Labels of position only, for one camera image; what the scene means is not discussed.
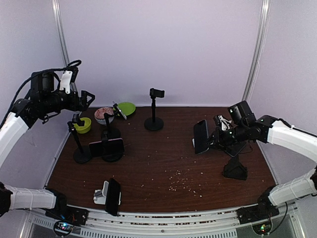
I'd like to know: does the black phone front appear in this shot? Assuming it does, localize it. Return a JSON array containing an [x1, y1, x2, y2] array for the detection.
[[105, 178, 121, 216]]

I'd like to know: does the green plate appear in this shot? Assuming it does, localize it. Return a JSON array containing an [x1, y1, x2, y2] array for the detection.
[[118, 102, 136, 116]]

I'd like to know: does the green bowl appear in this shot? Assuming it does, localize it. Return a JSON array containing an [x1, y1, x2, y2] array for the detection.
[[74, 117, 92, 134]]

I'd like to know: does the dark blue-edged smartphone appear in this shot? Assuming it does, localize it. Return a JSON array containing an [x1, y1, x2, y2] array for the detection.
[[225, 145, 246, 157]]

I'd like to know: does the black round-base phone stand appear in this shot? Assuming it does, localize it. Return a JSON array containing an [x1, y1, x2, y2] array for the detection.
[[144, 88, 165, 131]]

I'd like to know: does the front aluminium rail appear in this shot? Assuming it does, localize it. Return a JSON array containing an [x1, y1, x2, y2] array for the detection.
[[22, 203, 305, 238]]

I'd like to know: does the black round-base tall stand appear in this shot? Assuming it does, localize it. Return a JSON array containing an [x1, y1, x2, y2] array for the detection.
[[67, 114, 92, 164]]

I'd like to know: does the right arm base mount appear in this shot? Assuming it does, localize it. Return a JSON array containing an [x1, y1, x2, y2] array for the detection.
[[236, 195, 279, 236]]

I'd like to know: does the aluminium frame post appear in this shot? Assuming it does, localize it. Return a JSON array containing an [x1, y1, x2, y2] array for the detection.
[[51, 0, 77, 92], [242, 0, 271, 102]]

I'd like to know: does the left aluminium frame post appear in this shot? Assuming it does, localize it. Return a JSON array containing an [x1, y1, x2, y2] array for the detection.
[[51, 0, 77, 92]]

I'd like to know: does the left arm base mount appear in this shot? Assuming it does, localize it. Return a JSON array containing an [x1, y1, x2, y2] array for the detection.
[[44, 206, 89, 237]]

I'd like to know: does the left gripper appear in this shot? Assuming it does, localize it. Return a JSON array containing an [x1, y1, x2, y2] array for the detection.
[[41, 89, 95, 114]]

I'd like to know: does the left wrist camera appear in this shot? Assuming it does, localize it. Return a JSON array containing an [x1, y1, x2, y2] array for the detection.
[[59, 68, 78, 94]]

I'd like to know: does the black phone teal edge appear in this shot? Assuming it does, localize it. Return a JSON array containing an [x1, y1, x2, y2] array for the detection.
[[193, 119, 209, 155]]

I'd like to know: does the white desktop phone stand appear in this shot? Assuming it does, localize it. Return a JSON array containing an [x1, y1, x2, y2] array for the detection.
[[93, 181, 109, 205]]

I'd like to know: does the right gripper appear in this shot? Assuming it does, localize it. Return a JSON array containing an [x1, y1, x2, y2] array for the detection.
[[203, 123, 248, 151]]

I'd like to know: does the black stand left centre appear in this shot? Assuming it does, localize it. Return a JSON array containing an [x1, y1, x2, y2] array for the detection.
[[101, 113, 124, 163]]

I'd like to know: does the black folding wedge stand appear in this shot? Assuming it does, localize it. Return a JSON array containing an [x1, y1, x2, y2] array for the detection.
[[222, 155, 248, 180]]

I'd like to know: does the small phone on rear stand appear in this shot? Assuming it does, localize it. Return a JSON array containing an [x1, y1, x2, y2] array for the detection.
[[113, 101, 127, 120]]

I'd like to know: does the right aluminium frame post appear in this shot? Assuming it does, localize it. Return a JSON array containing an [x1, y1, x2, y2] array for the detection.
[[242, 0, 271, 102]]

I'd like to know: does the black phone pink edge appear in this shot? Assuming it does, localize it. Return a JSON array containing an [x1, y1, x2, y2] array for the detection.
[[89, 138, 125, 157]]

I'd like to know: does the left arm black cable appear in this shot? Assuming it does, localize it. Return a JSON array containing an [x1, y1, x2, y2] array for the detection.
[[0, 59, 82, 127]]

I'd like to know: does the white patterned bowl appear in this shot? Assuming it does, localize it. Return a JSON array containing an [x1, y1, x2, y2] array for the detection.
[[94, 107, 114, 125]]

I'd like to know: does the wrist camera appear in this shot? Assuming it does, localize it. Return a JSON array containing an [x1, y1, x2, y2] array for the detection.
[[59, 68, 78, 94], [213, 115, 233, 131]]

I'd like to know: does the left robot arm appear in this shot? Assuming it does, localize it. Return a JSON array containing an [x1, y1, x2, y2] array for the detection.
[[0, 67, 95, 220]]

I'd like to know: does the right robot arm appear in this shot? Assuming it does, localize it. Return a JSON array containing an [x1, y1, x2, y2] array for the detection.
[[195, 101, 317, 219]]

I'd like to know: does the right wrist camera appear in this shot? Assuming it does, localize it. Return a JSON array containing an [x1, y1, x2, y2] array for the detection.
[[213, 115, 233, 131]]

